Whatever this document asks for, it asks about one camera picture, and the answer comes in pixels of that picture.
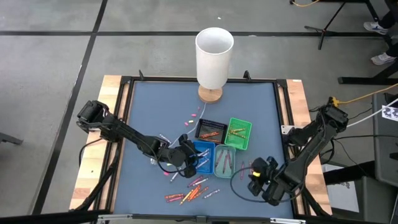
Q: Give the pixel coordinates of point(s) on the grey cabinet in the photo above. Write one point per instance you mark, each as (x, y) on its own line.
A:
(385, 149)

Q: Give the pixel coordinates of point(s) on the white fiducial marker sheet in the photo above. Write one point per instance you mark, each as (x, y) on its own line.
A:
(390, 112)

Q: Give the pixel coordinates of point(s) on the green slotted plastic basket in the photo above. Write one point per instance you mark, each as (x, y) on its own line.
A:
(237, 143)

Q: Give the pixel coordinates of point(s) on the grey furniture foot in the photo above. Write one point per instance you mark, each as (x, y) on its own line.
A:
(11, 138)

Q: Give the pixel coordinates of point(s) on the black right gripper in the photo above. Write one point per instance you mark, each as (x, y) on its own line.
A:
(276, 183)

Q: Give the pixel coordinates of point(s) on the white mounting plate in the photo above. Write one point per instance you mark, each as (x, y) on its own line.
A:
(286, 129)

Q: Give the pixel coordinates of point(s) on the yellow paper tag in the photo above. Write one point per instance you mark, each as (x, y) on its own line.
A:
(256, 173)

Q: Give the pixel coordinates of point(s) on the black metal table frame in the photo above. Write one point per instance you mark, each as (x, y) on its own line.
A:
(174, 79)

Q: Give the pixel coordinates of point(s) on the teal plastic bin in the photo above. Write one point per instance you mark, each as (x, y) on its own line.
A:
(224, 172)

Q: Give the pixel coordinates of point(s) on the black slotted plastic basket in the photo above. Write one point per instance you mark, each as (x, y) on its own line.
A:
(211, 126)

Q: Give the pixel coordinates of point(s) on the pink crayon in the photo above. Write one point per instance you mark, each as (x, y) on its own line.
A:
(229, 157)
(175, 199)
(195, 181)
(219, 158)
(242, 170)

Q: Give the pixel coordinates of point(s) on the yellow crayon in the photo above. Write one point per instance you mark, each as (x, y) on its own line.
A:
(236, 133)
(238, 129)
(186, 197)

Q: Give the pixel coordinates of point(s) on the white shade wooden base lamp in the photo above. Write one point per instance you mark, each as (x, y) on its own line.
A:
(214, 62)

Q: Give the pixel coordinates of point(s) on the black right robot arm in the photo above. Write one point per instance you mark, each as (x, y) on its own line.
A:
(311, 146)

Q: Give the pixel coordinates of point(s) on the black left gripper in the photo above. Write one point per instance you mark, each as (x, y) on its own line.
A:
(174, 154)

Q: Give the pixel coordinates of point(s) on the blue slotted plastic basket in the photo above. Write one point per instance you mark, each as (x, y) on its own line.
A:
(203, 168)

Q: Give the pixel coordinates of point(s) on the silver aluminium bracket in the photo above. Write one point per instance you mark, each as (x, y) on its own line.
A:
(115, 217)
(287, 221)

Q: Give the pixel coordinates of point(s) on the white box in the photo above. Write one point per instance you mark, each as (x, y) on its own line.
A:
(339, 189)

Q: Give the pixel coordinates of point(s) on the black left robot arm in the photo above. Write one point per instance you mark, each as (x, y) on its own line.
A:
(124, 130)

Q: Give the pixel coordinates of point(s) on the white crayon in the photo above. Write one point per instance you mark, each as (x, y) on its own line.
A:
(211, 193)
(204, 152)
(200, 182)
(174, 177)
(202, 164)
(165, 138)

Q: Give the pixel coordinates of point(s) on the black desk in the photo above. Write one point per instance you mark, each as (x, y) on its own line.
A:
(357, 80)

